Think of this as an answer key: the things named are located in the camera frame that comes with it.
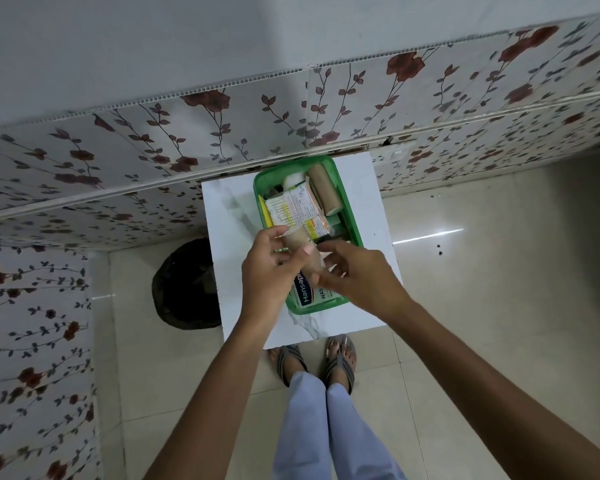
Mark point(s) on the person's right thumb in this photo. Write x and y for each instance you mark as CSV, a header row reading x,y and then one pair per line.
x,y
336,248

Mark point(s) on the large beige crepe bandage roll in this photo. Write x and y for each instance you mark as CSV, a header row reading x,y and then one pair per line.
x,y
325,187

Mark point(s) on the person's right hand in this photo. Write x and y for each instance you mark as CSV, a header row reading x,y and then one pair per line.
x,y
365,282

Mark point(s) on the person's right foot grey sandal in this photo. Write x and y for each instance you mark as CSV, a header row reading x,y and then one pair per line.
x,y
341,362

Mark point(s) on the person's right forearm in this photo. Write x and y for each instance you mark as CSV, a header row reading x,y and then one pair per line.
x,y
495,399

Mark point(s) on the person's left forearm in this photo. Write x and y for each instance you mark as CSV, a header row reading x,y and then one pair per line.
x,y
215,404

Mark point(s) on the green plastic tray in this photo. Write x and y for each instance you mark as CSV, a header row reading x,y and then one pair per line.
x,y
347,214

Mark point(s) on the white plaster box blue label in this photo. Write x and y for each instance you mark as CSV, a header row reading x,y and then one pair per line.
x,y
304,297

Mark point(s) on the person's left foot grey sandal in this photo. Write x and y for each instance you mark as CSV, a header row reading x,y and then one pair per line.
x,y
287,362

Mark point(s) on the light blue trousers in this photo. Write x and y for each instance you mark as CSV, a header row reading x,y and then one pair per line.
x,y
320,434

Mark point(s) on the yellow packet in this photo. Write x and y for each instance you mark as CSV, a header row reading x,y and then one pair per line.
x,y
265,214

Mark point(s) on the white wall socket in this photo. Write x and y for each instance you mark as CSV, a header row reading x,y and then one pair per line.
x,y
396,153

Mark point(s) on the person's left thumb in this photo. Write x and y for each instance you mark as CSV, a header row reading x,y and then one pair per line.
x,y
275,233

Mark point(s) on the person's foot grey sandal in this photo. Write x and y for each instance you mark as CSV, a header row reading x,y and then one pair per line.
x,y
341,362
287,362

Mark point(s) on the white and orange medicine box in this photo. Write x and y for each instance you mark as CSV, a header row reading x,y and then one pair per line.
x,y
295,207

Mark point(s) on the white cotton ball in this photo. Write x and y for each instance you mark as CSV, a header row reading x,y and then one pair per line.
x,y
294,182

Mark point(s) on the person's left hand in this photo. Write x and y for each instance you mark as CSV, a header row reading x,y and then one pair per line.
x,y
262,279

